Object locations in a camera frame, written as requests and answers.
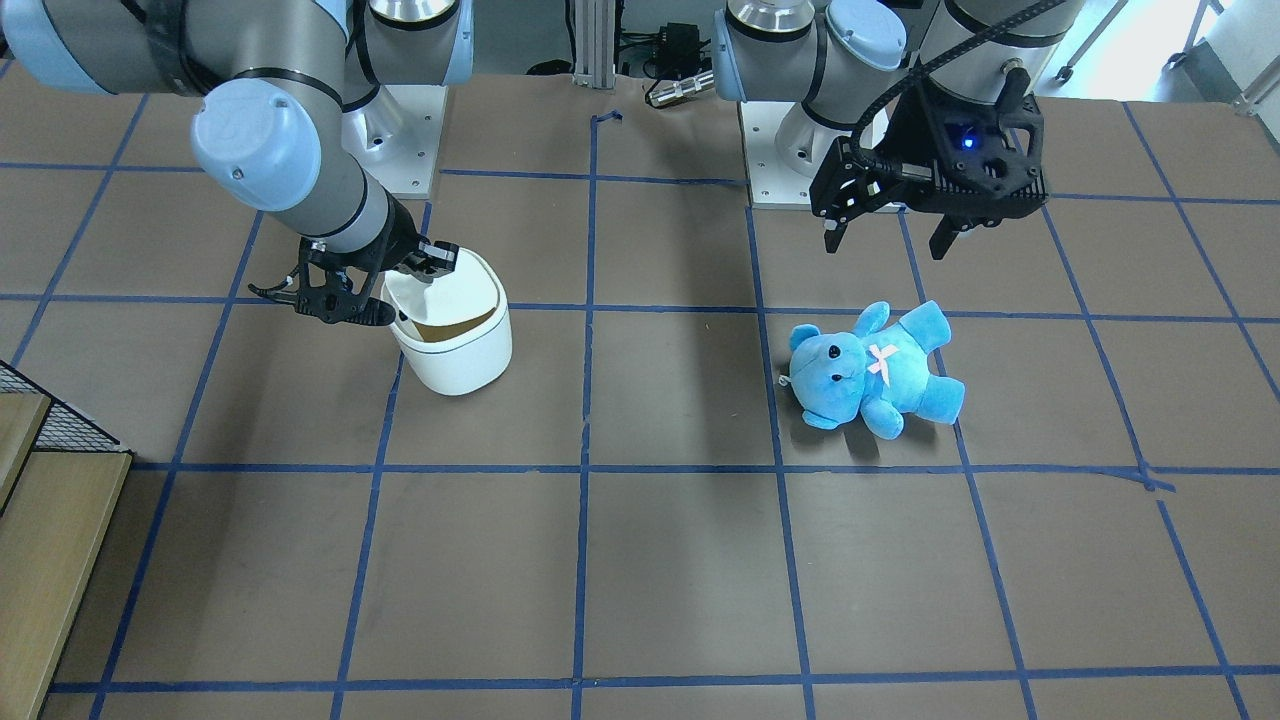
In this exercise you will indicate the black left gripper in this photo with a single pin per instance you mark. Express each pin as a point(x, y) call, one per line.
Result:
point(918, 143)

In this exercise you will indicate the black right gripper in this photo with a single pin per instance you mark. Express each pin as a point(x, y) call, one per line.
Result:
point(393, 243)

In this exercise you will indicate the white trash can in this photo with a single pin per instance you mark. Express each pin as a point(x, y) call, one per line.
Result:
point(455, 331)

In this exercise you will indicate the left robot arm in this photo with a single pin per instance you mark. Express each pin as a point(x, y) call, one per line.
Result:
point(848, 63)

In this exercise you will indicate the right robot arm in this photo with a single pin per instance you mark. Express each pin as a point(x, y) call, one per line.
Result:
point(277, 81)

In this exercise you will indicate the blue teddy bear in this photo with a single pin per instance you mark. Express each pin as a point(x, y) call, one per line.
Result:
point(878, 371)

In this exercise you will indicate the wooden box with grid cloth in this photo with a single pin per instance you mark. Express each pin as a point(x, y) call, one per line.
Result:
point(62, 476)

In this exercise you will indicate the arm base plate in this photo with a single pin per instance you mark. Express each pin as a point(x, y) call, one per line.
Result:
point(783, 149)
point(396, 137)

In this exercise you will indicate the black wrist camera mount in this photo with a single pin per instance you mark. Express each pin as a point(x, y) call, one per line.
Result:
point(984, 158)

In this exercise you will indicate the aluminium frame post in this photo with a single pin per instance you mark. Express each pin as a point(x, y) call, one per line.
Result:
point(595, 31)

